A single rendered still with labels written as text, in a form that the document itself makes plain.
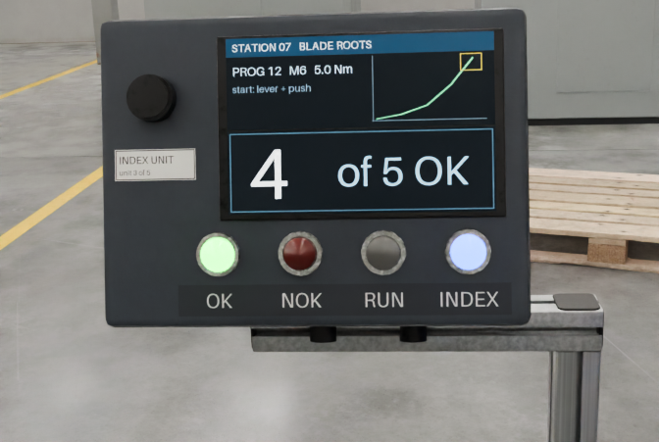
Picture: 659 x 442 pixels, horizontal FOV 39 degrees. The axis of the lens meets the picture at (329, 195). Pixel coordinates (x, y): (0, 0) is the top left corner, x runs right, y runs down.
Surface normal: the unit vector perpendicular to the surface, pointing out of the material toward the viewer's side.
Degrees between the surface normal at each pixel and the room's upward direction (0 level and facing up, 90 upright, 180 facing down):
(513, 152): 75
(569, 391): 90
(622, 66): 90
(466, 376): 0
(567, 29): 90
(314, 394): 0
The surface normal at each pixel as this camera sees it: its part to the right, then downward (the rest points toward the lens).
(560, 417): -0.07, 0.26
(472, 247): -0.04, -0.07
